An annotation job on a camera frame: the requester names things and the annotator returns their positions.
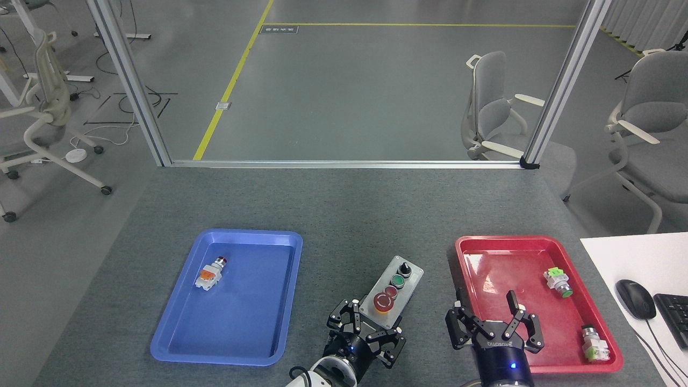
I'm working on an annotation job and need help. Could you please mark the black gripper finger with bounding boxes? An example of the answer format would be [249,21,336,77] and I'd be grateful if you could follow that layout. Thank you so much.
[365,325,407,369]
[505,291,543,354]
[445,290,480,350]
[327,299,362,336]

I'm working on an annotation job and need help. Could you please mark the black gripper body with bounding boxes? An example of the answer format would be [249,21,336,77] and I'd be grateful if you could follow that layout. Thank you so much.
[322,332,378,379]
[472,320,531,387]

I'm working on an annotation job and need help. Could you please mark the grey control box with buttons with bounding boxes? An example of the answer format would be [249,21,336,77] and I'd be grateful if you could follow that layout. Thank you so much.
[359,255,424,330]

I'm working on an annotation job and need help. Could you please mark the green push button white block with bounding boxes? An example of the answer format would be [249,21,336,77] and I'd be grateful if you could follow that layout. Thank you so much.
[543,267,574,299]

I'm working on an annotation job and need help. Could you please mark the silver push button green block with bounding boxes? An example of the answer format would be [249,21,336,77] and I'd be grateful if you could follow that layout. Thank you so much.
[580,325,611,363]

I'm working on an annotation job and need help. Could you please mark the red push button orange block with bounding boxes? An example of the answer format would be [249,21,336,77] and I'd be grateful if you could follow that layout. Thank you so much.
[195,257,227,292]

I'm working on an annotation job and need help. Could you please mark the red plastic tray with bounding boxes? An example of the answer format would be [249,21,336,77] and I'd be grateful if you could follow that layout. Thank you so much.
[455,235,624,374]

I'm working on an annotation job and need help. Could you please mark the blue plastic tray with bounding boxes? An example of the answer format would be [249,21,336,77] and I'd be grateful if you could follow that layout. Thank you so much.
[150,229,303,367]

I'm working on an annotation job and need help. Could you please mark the black computer mouse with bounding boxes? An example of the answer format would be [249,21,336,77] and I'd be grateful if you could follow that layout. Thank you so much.
[615,279,657,321]

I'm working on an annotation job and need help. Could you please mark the white desk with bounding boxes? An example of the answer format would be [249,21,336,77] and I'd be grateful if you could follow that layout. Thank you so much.
[579,232,688,387]

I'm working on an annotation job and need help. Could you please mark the black keyboard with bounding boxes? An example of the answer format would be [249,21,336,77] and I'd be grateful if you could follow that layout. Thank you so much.
[653,293,688,350]

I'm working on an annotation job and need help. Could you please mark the grey office chair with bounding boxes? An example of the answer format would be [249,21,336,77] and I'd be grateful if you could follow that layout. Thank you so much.
[562,49,688,234]
[461,52,577,202]

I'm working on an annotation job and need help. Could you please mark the white curtain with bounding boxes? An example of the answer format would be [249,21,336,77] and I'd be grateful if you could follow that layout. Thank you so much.
[599,0,688,52]

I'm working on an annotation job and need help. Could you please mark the white mesh office chair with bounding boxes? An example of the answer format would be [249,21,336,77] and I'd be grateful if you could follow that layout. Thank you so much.
[0,30,113,224]

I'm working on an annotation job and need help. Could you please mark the black mouse cable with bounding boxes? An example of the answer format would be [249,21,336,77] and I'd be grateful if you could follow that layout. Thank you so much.
[642,317,688,379]

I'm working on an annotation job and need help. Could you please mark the silver aluminium rail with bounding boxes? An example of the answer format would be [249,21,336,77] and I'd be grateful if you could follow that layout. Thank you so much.
[169,160,525,170]

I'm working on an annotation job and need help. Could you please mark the silver aluminium post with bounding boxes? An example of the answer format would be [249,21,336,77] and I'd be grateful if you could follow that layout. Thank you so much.
[86,0,173,167]
[520,0,612,170]

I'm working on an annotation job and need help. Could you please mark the black floor cable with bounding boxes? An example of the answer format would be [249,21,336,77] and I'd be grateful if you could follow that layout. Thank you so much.
[83,51,179,127]

